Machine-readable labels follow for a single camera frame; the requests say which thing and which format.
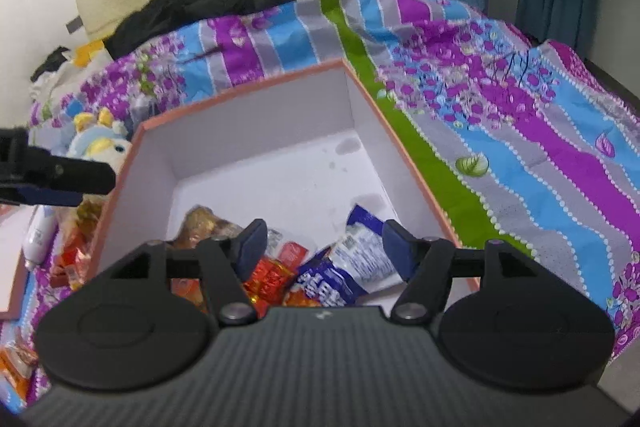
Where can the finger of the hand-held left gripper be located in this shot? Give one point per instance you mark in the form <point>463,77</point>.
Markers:
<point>75,174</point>

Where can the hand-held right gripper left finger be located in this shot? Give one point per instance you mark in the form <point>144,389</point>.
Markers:
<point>252,247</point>

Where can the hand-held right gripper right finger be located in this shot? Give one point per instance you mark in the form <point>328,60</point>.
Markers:
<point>397,252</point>

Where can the small red snack packet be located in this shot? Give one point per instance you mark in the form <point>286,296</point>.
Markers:
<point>272,277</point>

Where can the blue snack packet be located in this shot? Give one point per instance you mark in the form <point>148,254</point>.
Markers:
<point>350,267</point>

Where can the clear brown snack packet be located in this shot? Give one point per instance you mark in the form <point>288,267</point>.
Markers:
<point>205,224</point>

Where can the orange snack packet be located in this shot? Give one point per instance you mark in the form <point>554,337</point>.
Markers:
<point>187,292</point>
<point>15,367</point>

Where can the deep pink cardboard box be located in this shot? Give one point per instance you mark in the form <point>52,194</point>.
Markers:
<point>280,147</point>

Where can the blue and white plush toy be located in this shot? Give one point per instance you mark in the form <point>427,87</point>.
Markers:
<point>102,144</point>

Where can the white spray bottle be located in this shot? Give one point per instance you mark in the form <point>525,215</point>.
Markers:
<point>39,234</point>

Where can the grey beige quilt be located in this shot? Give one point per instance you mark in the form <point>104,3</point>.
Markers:
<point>75,79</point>

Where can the black and white clothes pile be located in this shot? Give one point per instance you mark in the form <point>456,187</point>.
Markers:
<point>50,64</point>

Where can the yellow pillow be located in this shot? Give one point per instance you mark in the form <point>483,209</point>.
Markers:
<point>89,52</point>

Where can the purple floral striped blanket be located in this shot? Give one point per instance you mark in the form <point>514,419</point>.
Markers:
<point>500,107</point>

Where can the black clothes heap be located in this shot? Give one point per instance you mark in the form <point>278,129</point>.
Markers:
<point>200,7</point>

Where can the grey wall switch plate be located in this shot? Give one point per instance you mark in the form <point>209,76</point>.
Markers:
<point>74,24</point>

